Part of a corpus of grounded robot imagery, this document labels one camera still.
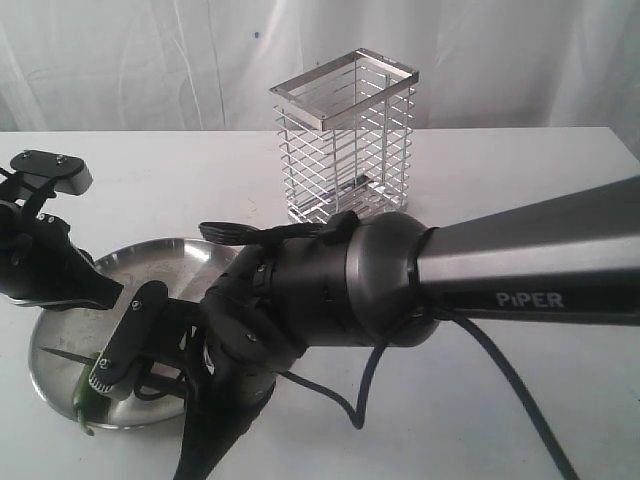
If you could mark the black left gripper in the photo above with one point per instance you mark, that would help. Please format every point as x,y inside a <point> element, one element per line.
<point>39,264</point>

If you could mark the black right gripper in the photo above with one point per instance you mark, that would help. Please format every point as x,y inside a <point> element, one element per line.
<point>252,334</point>

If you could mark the black handled knife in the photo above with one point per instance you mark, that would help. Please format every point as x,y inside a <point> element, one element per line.
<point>163,385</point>

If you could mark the green cucumber piece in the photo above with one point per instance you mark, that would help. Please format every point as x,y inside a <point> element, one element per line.
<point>82,394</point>

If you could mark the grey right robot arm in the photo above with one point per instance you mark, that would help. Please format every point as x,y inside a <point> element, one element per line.
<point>389,280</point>

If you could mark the round steel plate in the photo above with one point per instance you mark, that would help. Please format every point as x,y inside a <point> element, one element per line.
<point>187,266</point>

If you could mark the white backdrop curtain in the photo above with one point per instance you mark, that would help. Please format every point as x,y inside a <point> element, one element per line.
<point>209,65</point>

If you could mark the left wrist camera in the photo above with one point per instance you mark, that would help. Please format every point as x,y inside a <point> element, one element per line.
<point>69,174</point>

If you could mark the wire metal utensil basket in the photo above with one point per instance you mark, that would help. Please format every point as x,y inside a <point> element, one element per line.
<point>344,131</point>

